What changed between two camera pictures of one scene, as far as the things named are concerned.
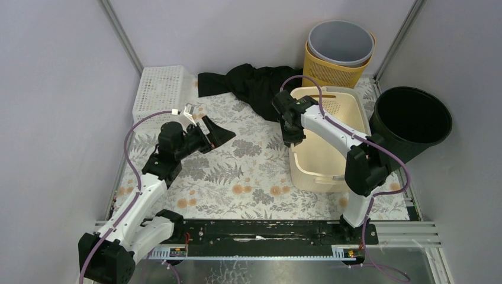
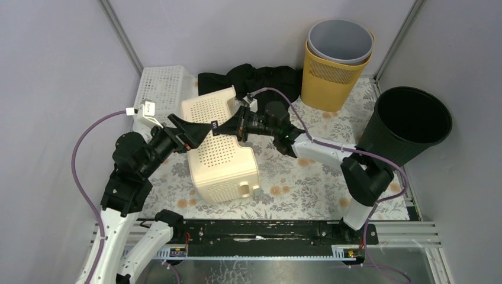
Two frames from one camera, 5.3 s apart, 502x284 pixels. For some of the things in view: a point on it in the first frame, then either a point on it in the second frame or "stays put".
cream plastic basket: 317,163 -> 224,168
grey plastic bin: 341,43 stays put
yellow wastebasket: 332,76 stays put
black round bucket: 410,120 stays put
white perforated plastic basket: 163,89 stays put
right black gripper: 295,139 -> 237,125
